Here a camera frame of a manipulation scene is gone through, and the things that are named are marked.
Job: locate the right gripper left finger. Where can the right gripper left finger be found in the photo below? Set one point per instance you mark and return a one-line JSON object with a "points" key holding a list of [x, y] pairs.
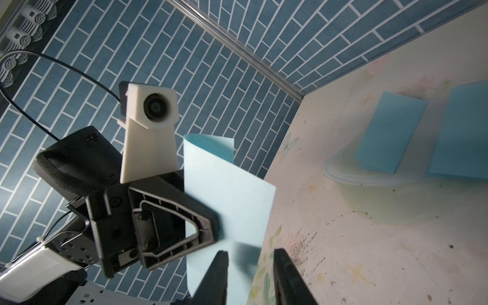
{"points": [[213, 288]]}

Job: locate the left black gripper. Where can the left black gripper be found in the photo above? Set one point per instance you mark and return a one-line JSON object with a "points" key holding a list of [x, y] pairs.
{"points": [[148, 220]]}

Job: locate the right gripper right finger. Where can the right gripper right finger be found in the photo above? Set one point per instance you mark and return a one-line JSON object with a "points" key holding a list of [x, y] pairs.
{"points": [[290, 288]]}

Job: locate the light blue paper front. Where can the light blue paper front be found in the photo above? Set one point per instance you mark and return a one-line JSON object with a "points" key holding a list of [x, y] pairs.
{"points": [[243, 205]]}

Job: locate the light blue square paper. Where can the light blue square paper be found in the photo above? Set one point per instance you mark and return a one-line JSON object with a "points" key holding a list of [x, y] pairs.
{"points": [[389, 132]]}

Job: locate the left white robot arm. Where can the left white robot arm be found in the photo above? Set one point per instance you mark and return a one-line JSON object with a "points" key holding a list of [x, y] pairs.
{"points": [[79, 165]]}

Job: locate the floral table mat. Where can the floral table mat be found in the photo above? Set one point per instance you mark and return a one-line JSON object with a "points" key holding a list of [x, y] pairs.
{"points": [[360, 237]]}

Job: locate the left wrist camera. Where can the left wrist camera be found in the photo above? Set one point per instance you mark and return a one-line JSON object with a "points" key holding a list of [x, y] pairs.
{"points": [[150, 114]]}

